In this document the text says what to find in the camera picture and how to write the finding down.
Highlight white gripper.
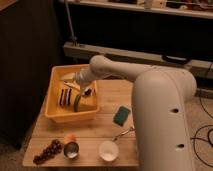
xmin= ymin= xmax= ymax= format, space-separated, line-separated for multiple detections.
xmin=60 ymin=67 xmax=94 ymax=97

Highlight white handled dish brush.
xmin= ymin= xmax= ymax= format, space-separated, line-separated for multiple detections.
xmin=65 ymin=82 xmax=92 ymax=96

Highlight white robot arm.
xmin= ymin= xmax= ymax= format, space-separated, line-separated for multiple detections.
xmin=61 ymin=55 xmax=197 ymax=171

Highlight small metal cup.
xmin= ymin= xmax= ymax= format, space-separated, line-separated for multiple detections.
xmin=64 ymin=142 xmax=79 ymax=159

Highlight yellow plastic bin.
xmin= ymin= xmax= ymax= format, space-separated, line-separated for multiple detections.
xmin=45 ymin=64 xmax=99 ymax=123

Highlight striped brown white sponge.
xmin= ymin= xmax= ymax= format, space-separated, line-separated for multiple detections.
xmin=59 ymin=88 xmax=72 ymax=106

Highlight green zucchini toy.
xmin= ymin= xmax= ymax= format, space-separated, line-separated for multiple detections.
xmin=73 ymin=94 xmax=82 ymax=112

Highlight metal vertical pole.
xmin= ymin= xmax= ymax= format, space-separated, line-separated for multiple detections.
xmin=64 ymin=0 xmax=77 ymax=46

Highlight green scrub sponge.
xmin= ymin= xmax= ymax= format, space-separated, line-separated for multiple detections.
xmin=113 ymin=106 xmax=131 ymax=126

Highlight orange toy fruit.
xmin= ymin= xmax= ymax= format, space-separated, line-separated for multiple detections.
xmin=64 ymin=134 xmax=76 ymax=144

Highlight silver metal fork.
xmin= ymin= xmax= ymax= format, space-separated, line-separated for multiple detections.
xmin=112 ymin=126 xmax=135 ymax=142

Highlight dark grape bunch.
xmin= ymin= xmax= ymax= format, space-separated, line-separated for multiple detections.
xmin=33 ymin=139 xmax=63 ymax=165

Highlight white bowl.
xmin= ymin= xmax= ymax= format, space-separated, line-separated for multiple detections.
xmin=98 ymin=141 xmax=119 ymax=162

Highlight grey metal shelf rail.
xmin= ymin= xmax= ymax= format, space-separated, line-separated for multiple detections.
xmin=63 ymin=42 xmax=213 ymax=79

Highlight black cables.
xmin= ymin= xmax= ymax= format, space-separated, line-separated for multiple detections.
xmin=190 ymin=61 xmax=213 ymax=169

